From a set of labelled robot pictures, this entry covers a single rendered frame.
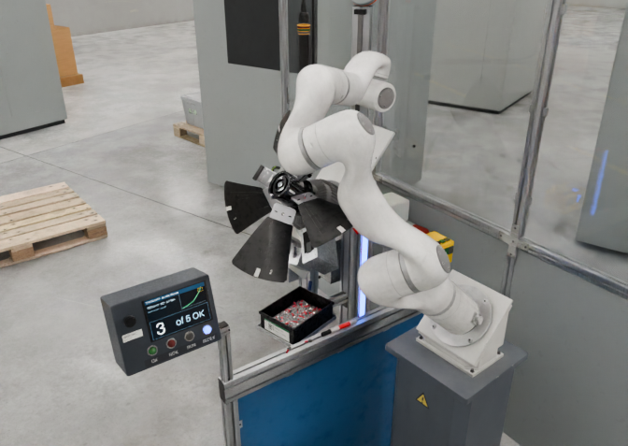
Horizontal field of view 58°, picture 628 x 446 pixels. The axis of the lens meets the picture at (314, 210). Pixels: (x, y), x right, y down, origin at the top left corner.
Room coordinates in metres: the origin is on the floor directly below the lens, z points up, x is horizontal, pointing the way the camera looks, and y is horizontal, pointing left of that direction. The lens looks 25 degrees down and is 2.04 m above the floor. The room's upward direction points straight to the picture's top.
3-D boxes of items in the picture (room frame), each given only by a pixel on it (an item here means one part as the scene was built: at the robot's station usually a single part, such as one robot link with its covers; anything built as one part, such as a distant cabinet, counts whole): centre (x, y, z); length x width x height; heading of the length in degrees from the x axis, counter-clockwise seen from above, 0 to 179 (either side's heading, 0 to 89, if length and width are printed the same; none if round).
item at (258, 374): (1.58, -0.09, 0.82); 0.90 x 0.04 x 0.08; 125
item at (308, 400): (1.58, -0.09, 0.45); 0.82 x 0.02 x 0.66; 125
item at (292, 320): (1.67, 0.06, 0.83); 0.19 x 0.14 x 0.03; 140
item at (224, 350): (1.33, 0.26, 0.96); 0.03 x 0.03 x 0.20; 35
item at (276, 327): (1.67, 0.06, 0.85); 0.22 x 0.17 x 0.07; 140
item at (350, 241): (2.23, -0.16, 0.58); 0.09 x 0.05 x 1.15; 35
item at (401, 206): (2.42, -0.33, 0.92); 0.17 x 0.16 x 0.11; 125
